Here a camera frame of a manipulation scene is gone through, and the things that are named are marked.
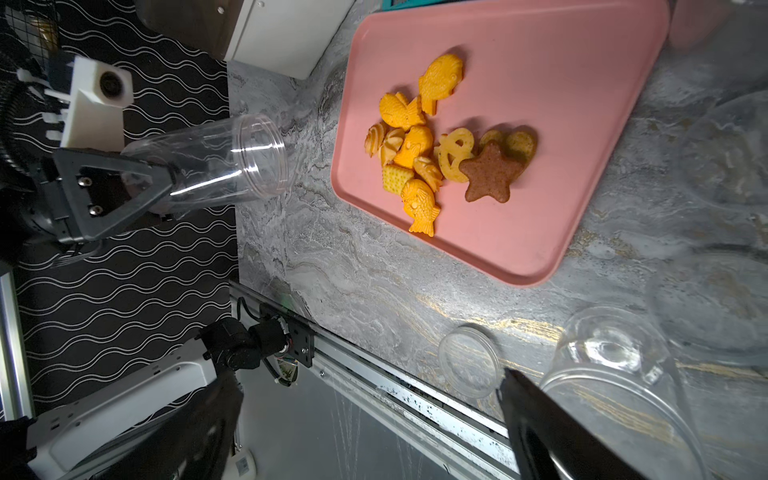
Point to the pink plastic tray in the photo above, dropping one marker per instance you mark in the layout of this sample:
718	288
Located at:
568	72

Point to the square waffle cookie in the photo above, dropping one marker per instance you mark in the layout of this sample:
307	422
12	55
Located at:
395	177

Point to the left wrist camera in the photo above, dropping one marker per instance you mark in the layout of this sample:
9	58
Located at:
89	98

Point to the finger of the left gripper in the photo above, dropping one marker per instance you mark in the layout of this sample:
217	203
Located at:
104	193

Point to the teal utility knife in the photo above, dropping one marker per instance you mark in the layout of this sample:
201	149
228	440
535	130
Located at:
391	5

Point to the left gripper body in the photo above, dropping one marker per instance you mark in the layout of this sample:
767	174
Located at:
35	211

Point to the yellow fish cookie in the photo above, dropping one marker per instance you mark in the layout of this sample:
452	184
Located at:
420	205

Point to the pretzel shaped cookie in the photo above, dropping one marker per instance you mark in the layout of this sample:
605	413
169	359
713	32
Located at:
452	149

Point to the brown star cookie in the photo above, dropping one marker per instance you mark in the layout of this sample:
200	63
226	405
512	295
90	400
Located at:
491	174

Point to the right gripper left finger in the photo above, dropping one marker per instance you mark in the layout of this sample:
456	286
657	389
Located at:
195	443

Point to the small yellow cookie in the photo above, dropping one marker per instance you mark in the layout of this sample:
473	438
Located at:
391	145

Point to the clear jar lid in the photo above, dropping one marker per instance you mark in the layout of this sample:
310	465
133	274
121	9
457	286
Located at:
711	303
469	361

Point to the brown round cookie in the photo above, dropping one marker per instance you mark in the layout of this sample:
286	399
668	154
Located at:
519	144

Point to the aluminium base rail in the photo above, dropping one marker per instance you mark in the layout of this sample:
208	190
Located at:
459	439

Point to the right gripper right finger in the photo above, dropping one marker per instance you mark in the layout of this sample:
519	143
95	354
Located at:
547	441

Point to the clear jar dark cookies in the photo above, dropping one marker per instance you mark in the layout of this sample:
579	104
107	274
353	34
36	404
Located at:
230	161

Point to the small shell cookie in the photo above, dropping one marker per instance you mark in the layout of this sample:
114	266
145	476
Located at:
374	138

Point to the clear jar yellow cookies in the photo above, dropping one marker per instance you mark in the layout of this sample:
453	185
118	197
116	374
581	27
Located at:
614	373

